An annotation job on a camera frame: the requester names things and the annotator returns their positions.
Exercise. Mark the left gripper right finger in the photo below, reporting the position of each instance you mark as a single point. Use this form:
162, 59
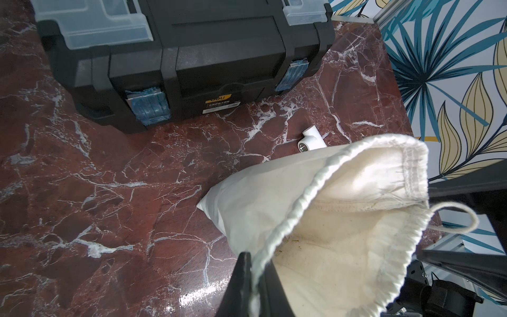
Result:
273, 300

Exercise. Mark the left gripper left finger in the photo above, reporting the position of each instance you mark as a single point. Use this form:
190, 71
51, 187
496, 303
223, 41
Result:
235, 302

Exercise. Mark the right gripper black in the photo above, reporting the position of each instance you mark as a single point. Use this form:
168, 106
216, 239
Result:
485, 192

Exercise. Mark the cream cloth soil bag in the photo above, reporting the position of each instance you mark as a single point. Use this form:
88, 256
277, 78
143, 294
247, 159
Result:
339, 224

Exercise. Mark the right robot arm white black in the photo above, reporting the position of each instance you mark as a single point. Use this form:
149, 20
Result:
436, 297

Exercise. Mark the white pipe elbow fitting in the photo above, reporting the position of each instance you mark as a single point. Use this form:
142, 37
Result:
312, 140

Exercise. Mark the black yellow toolbox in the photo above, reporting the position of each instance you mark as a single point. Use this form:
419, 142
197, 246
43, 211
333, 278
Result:
136, 64

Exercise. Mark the right aluminium corner post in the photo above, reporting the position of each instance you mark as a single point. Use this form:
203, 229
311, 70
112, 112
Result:
390, 11

